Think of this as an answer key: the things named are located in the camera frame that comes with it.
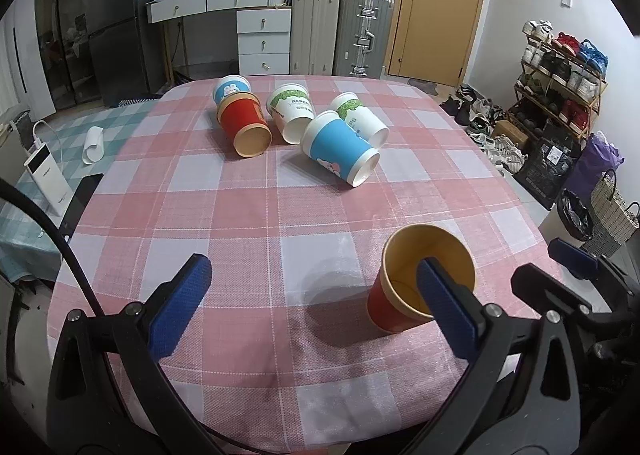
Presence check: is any shoe rack with shoes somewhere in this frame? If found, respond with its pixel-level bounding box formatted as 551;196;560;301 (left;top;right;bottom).
512;20;609;142

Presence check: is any white power bank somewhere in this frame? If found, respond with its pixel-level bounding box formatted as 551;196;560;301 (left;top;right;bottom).
24;142;74;216

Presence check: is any green plaid cloth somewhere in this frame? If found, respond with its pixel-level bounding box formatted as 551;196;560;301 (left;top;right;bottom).
0;97;161;282

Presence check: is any dark grey refrigerator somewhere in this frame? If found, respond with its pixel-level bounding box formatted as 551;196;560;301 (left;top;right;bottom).
82;0;169;108

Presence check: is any white dresser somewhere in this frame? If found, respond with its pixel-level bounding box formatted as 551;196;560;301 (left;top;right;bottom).
146;0;294;78

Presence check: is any black paper bag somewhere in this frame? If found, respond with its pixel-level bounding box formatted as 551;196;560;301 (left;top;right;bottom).
514;120;584;212

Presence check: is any purple bag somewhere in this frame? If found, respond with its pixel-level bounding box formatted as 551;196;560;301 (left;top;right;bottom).
567;131;626;206

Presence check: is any black trash bin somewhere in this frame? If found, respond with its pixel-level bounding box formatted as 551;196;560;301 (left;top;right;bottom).
557;189;596;242

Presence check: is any white charging cable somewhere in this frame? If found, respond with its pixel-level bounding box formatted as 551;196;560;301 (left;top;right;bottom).
32;120;65;160

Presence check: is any black smartphone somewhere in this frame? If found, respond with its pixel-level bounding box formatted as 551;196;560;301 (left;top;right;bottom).
60;173;104;236

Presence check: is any pink plaid tablecloth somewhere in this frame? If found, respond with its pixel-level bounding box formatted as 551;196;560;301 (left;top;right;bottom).
47;75;551;442

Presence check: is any red paper cup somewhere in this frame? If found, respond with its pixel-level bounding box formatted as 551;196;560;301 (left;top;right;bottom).
367;224;477;334
216;91;273;158

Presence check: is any silver suitcase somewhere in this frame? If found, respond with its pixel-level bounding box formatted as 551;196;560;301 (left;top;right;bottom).
332;0;395;80

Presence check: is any brown cardboard box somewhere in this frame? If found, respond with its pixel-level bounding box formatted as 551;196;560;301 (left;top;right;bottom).
492;120;530;150

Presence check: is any beige suitcase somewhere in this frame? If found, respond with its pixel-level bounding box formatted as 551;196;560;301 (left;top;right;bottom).
290;0;341;77

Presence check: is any pile of loose shoes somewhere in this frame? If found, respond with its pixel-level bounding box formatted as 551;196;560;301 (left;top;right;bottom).
440;82;529;172

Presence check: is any black cable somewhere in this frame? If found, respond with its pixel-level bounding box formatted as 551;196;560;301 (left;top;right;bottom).
0;177;108;322

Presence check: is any wooden door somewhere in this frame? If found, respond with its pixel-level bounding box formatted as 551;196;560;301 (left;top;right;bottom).
387;0;489;88

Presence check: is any white green-leaf paper cup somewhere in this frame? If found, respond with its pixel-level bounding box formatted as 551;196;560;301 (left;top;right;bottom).
266;83;317;144
327;92;390;146

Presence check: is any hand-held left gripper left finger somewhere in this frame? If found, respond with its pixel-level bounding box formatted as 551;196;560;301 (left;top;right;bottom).
47;254;221;455

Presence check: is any white blue bunny paper cup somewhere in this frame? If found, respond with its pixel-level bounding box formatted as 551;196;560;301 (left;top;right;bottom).
212;75;252;106

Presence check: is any woven basket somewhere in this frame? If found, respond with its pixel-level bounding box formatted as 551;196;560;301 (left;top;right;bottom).
580;170;640;259

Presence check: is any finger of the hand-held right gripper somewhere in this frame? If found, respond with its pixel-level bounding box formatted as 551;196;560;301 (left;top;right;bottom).
547;237;601;281
511;262;594;320

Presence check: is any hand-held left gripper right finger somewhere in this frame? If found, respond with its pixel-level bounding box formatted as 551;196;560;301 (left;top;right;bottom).
400;258;582;455

